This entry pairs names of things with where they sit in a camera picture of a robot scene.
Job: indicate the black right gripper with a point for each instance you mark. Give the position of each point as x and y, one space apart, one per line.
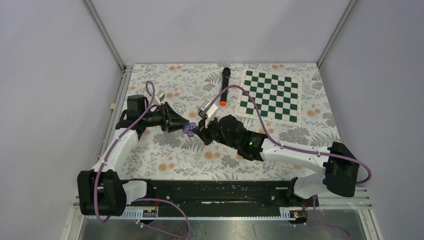
204 133

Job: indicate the silver computer mouse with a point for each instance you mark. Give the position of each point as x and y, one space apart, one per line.
189 131

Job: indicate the black microphone orange end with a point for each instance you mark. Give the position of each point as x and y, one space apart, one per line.
226 73

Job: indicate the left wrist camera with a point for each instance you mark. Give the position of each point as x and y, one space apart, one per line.
159 97

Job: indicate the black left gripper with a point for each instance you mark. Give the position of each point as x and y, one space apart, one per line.
171 121

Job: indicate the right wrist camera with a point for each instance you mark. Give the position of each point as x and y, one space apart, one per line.
207 111

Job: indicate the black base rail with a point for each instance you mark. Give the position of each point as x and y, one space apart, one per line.
220 199

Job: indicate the green white chessboard mat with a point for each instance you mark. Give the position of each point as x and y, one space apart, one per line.
277 96

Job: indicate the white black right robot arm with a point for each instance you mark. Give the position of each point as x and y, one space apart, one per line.
334 168

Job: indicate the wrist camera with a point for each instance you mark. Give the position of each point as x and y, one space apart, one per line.
159 97
207 111

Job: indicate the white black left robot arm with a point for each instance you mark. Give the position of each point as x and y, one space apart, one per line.
100 190

